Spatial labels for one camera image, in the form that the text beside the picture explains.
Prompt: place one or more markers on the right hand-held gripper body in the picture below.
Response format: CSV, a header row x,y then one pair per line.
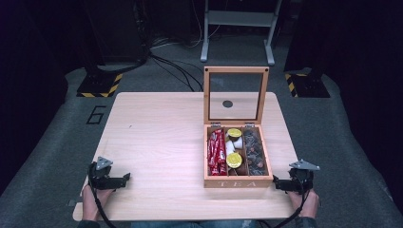
x,y
301,180

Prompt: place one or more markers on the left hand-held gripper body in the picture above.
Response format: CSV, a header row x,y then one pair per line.
x,y
100,177

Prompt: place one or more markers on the wooden box with glass lid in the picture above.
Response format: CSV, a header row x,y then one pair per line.
x,y
237,183

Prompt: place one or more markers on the person's right hand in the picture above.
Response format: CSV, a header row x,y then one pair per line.
x,y
305,204

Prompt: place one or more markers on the person's left hand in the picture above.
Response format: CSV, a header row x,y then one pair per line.
x,y
90,204

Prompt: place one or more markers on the pile of dark tea packets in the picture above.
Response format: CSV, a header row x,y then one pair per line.
x,y
255,152

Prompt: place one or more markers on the large yellow-lidded capsule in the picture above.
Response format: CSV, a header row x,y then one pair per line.
x,y
234,160

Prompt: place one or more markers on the white capsule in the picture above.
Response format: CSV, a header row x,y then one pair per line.
x,y
230,147
238,142

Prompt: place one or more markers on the red stick sachet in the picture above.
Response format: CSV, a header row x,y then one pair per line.
x,y
211,148
216,169
221,147

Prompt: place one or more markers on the small yellow-lidded capsule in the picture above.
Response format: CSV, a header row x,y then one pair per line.
x,y
234,132

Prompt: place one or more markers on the black yellow striped stand base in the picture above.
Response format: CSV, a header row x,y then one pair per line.
x,y
99,85
309,85

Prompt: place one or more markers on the grey metal stand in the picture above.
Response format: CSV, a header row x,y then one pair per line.
x,y
239,18

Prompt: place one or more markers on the dark stand post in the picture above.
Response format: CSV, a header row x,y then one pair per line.
x,y
117,31

